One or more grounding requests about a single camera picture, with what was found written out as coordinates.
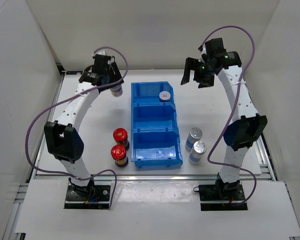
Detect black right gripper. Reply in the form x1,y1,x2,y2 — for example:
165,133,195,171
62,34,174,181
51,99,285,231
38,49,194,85
180,58,216,89

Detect white-lid jar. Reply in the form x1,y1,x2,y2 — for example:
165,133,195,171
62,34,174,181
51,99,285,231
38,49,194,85
159,91,171,102
110,84,123,97

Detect red-lid sauce jar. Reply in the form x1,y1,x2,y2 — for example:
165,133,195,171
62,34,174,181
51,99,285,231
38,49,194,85
110,144,129,167
112,128,130,150

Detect silver-lid pepper shaker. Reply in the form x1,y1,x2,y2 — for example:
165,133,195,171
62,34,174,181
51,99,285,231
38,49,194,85
188,140,207,165
185,127,203,152

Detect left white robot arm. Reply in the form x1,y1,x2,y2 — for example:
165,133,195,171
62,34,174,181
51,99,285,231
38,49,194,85
44,51,124,200

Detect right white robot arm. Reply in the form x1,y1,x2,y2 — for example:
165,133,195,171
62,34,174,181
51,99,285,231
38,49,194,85
181,38,268,200

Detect blue three-compartment plastic bin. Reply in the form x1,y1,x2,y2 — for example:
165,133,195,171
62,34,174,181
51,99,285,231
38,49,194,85
130,81,183,169

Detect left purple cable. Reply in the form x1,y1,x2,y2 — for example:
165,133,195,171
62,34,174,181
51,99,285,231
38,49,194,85
24,46,129,210

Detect purple cable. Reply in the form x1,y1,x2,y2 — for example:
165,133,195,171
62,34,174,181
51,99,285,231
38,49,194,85
201,25,258,206
24,46,129,210

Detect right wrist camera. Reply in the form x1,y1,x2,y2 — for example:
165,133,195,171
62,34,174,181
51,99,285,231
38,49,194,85
198,45,208,63

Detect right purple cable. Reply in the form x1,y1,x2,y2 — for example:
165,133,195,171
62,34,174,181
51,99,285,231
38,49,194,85
201,25,258,206

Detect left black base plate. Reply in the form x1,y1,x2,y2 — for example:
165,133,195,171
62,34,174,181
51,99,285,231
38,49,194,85
63,181,112,210

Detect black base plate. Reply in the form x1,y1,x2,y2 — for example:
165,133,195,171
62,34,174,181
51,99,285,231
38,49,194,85
193,179,248,212
63,181,112,210

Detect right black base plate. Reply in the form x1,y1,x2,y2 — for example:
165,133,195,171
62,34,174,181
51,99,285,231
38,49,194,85
193,179,248,212

